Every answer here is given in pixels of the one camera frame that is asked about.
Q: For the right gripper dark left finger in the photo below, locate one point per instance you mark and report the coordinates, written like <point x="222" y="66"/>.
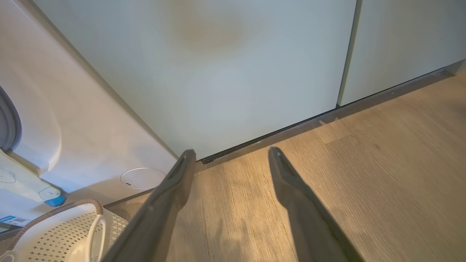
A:
<point x="153" y="218"/>

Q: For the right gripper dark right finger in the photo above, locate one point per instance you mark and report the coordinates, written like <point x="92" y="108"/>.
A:
<point x="309" y="222"/>

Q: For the cream garment with blue patches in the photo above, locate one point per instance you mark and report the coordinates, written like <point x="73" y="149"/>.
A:
<point x="22" y="182"/>

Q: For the white perforated laundry basket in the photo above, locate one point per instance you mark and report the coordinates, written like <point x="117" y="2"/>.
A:
<point x="54" y="240"/>

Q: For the white washing machine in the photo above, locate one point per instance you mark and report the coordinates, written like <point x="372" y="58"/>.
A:
<point x="91" y="127"/>

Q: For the grey rubber door gasket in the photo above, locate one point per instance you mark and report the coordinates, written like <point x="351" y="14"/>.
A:
<point x="7" y="123"/>

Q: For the grey cabinet plinth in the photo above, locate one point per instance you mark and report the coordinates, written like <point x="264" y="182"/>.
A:
<point x="327" y="117"/>

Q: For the blue white barcode sticker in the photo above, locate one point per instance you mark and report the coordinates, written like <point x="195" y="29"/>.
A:
<point x="14" y="220"/>

